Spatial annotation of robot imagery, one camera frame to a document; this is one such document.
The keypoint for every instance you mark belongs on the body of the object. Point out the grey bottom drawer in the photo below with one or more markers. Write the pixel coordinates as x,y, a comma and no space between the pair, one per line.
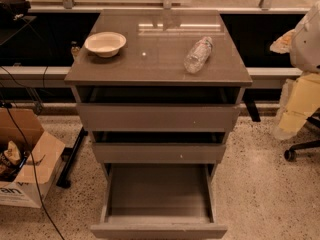
159,201

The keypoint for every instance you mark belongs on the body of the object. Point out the grey drawer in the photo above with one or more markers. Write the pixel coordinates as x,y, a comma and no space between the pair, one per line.
158,109
159,147
159,201

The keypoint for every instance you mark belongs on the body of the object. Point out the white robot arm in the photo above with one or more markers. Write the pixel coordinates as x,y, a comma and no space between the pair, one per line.
299,98

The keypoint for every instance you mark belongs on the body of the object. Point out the grey drawer cabinet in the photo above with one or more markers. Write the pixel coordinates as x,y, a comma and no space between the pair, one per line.
157,42

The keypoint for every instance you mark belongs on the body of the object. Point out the grey top drawer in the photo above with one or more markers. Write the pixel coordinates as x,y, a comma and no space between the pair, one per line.
158,109

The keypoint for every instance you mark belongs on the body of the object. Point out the grey middle drawer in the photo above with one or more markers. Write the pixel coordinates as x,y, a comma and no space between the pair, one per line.
159,147

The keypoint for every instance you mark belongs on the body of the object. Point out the clear plastic water bottle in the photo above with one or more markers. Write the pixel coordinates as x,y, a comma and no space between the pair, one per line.
197,56

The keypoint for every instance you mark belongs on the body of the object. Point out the white paper bowl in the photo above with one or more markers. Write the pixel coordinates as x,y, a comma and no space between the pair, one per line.
105,44

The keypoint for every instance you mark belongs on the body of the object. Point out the black table leg right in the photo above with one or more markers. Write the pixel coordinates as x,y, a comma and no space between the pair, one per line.
251,106

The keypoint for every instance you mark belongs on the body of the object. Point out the black table leg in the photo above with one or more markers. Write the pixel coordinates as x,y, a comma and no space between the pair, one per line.
251,106
68,156

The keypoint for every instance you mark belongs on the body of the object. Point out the small bottle behind cabinet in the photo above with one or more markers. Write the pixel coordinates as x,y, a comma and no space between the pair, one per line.
75,49

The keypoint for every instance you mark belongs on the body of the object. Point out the black table leg left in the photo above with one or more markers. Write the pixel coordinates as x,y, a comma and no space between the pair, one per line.
68,156

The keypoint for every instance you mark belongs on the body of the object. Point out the crumpled snack bag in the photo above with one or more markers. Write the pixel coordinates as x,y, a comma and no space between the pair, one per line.
10,160

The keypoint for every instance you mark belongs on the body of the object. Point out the open cardboard box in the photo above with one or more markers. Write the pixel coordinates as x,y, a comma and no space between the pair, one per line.
41,158

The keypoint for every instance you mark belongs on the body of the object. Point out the black bag on desk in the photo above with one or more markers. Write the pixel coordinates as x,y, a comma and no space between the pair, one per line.
13,10

